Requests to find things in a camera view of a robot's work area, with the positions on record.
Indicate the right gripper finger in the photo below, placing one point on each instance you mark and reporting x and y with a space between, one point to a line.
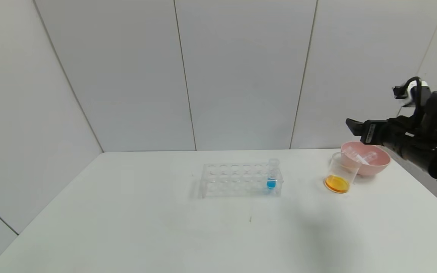
355 126

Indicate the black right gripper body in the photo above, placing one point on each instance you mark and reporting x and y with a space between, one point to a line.
371 131

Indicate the test tube with red pigment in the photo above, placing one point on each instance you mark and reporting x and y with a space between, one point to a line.
370 156

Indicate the test tube with yellow pigment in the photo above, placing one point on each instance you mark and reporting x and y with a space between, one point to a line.
355 155

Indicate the clear plastic beaker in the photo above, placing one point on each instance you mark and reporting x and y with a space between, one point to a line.
337 184

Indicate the test tube with blue pigment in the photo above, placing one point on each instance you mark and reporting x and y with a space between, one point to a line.
271 184

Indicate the clear plastic test tube rack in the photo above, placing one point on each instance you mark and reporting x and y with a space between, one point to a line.
233 185

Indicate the pink bowl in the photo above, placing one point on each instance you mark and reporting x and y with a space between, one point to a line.
376 167

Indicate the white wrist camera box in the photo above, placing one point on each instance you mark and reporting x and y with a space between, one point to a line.
417 89

